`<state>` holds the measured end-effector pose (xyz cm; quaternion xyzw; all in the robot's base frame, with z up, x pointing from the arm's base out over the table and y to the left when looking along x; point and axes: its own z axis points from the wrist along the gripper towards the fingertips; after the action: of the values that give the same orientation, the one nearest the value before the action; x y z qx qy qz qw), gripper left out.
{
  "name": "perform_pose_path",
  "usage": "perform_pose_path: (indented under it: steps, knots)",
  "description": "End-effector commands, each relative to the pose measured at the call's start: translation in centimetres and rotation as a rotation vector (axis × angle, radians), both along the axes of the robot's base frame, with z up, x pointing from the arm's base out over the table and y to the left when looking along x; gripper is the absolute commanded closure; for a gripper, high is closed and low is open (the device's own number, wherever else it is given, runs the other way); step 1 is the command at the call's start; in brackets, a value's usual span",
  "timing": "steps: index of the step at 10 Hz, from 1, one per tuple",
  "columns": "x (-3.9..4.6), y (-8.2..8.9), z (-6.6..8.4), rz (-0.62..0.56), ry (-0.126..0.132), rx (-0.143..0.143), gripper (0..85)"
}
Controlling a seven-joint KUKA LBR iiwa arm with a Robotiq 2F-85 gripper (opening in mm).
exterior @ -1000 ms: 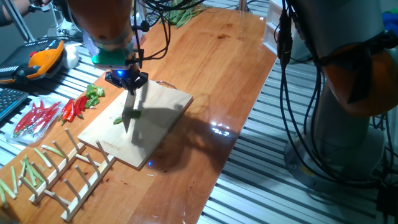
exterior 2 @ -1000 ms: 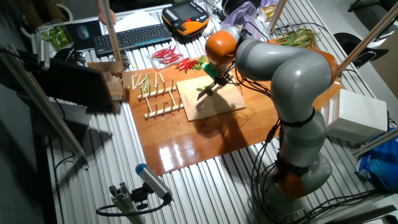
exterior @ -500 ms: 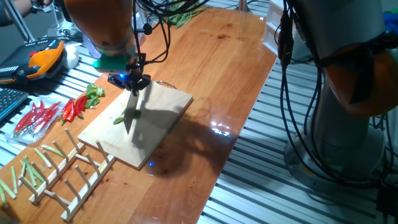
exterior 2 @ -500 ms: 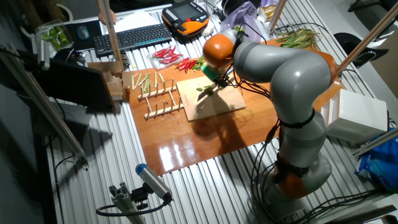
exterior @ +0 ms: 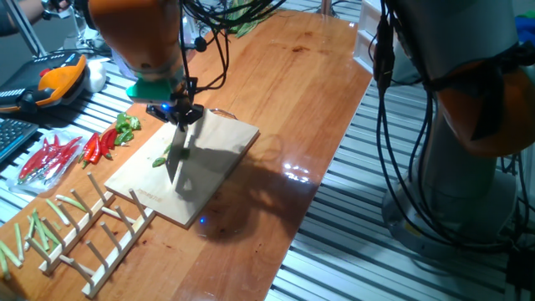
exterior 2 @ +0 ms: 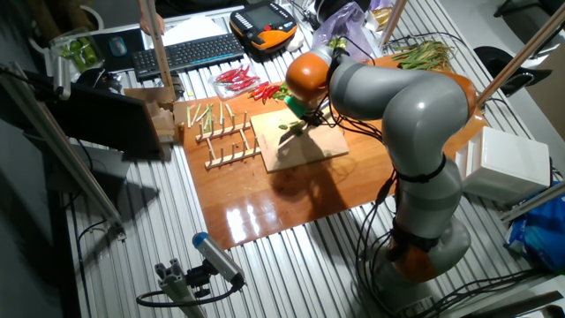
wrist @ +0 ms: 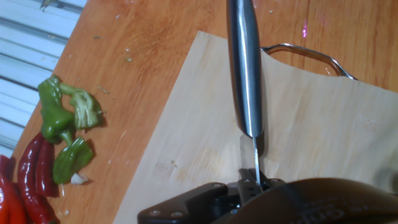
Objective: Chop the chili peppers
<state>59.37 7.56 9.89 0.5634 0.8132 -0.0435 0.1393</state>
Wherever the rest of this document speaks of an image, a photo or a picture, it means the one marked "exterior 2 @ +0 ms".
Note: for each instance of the chopped green pepper heap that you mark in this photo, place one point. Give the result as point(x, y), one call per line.
point(337, 42)

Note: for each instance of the wooden peg dish rack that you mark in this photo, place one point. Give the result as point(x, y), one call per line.
point(234, 158)

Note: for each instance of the white garlic bulb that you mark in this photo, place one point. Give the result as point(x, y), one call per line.
point(295, 40)

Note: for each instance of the green chili pepper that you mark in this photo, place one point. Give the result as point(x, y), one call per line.
point(296, 128)

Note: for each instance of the yellow food package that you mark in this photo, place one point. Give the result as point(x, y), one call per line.
point(379, 17)

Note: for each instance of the black round device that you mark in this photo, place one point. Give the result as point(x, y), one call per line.
point(342, 6)

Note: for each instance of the grey computer mouse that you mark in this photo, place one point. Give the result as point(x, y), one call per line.
point(117, 46)

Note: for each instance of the pale green scallion piece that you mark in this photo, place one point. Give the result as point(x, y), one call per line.
point(229, 110)
point(221, 112)
point(188, 117)
point(196, 114)
point(204, 112)

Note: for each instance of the clear bag of green peppers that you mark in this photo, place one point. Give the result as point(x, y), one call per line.
point(79, 53)

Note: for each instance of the black monitor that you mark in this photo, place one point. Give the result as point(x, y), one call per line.
point(106, 119)

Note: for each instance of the black chair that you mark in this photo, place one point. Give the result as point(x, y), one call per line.
point(507, 66)
point(529, 6)

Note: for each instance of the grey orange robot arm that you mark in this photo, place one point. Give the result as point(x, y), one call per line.
point(419, 110)

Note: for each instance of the purple plastic bag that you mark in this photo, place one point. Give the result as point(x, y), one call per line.
point(348, 24)

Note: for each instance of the bare person forearm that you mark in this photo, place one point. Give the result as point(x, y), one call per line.
point(140, 6)

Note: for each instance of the cut green pepper piece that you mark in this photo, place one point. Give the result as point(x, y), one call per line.
point(283, 126)

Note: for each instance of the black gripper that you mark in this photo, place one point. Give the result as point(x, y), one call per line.
point(318, 114)

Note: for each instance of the aluminium frame post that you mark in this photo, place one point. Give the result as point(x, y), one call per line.
point(156, 44)
point(66, 150)
point(534, 201)
point(521, 55)
point(393, 20)

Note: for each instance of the person hand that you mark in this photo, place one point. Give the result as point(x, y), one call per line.
point(143, 24)

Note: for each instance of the wooden cutting board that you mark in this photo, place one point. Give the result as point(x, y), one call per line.
point(309, 150)

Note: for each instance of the black computer keyboard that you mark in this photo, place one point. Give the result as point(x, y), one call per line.
point(190, 55)

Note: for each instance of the green scallion stalk bundle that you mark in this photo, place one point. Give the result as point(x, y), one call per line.
point(424, 57)

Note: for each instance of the white paper sheet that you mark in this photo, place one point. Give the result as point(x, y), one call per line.
point(194, 28)

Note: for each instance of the white box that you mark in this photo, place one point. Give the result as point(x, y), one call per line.
point(507, 163)

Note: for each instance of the dark green scallion piece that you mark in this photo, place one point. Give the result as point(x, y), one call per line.
point(207, 121)

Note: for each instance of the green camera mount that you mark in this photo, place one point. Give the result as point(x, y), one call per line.
point(296, 106)

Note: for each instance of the blue plastic bag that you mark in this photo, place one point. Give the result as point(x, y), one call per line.
point(543, 229)

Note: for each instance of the aluminium camera mount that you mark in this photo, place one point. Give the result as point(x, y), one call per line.
point(176, 287)

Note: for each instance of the red chili pepper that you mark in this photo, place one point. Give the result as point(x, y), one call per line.
point(257, 87)
point(273, 91)
point(268, 96)
point(260, 91)

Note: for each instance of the brown cardboard box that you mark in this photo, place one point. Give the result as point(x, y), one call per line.
point(161, 115)

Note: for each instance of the black mouse pad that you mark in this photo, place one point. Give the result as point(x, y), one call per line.
point(101, 59)

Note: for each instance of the clear pack of red chilies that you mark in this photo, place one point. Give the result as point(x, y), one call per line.
point(234, 79)

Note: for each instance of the green pepper piece with stem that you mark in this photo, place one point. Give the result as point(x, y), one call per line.
point(284, 89)

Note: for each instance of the orange black teach pendant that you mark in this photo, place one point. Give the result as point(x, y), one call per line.
point(265, 22)

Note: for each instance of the silver camera with blue cap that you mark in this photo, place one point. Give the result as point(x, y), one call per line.
point(218, 258)

